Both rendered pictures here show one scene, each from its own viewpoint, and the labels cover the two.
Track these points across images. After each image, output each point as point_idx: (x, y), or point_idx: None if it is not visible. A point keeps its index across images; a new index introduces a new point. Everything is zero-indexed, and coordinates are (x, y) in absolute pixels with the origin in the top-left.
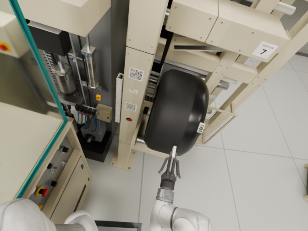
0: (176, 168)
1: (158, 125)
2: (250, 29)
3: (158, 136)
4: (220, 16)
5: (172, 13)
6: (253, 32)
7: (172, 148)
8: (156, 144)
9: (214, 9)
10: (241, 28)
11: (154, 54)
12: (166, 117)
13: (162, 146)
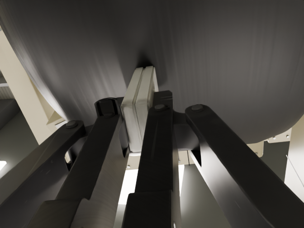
0: (36, 204)
1: (287, 125)
2: (135, 168)
3: (285, 99)
4: (185, 164)
5: (258, 144)
6: (129, 167)
7: (154, 75)
8: (291, 17)
9: None
10: None
11: (299, 162)
12: (254, 143)
13: (230, 24)
